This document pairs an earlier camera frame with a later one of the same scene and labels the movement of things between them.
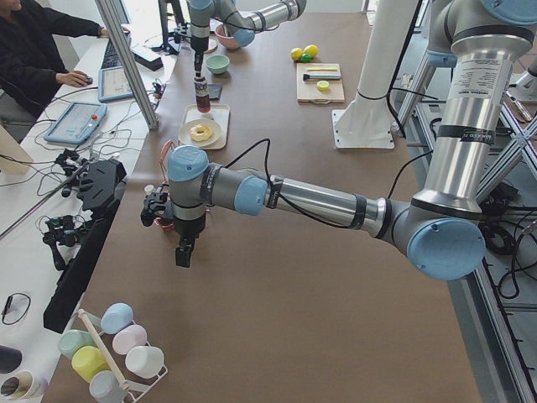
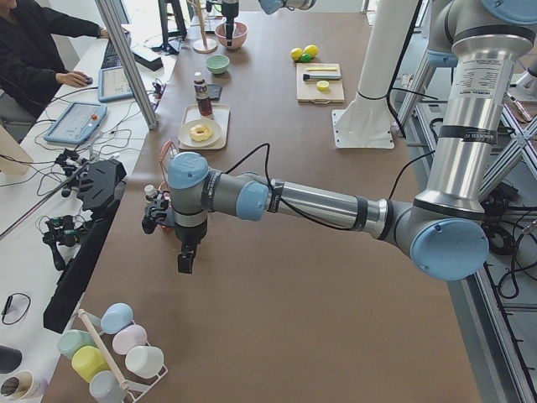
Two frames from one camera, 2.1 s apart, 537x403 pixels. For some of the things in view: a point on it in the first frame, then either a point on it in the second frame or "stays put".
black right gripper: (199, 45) → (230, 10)
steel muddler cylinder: (308, 76) stays put
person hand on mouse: (75, 78) stays put
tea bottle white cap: (202, 97) stays put
